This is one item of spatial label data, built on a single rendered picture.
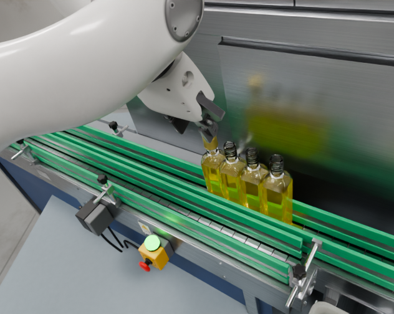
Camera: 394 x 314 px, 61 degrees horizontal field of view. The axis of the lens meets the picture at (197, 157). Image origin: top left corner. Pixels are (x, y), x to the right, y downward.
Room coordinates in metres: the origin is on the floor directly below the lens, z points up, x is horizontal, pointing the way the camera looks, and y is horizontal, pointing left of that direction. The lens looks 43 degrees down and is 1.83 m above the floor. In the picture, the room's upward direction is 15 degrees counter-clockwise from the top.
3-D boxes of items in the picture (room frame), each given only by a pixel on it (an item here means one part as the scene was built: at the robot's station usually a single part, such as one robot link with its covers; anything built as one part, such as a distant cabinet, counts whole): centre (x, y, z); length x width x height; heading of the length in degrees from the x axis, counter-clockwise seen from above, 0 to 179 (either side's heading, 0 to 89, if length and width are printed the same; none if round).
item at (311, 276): (0.34, -0.17, 1.02); 0.09 x 0.04 x 0.07; 135
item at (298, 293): (0.32, -0.16, 1.12); 0.17 x 0.03 x 0.12; 135
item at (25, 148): (1.04, 0.63, 1.11); 0.07 x 0.04 x 0.13; 135
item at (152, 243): (0.58, 0.19, 1.01); 0.05 x 0.05 x 0.03
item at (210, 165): (0.62, -0.04, 1.16); 0.06 x 0.06 x 0.21; 46
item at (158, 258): (0.58, 0.20, 0.96); 0.07 x 0.07 x 0.07; 45
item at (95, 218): (0.78, 0.40, 0.96); 0.08 x 0.08 x 0.08; 45
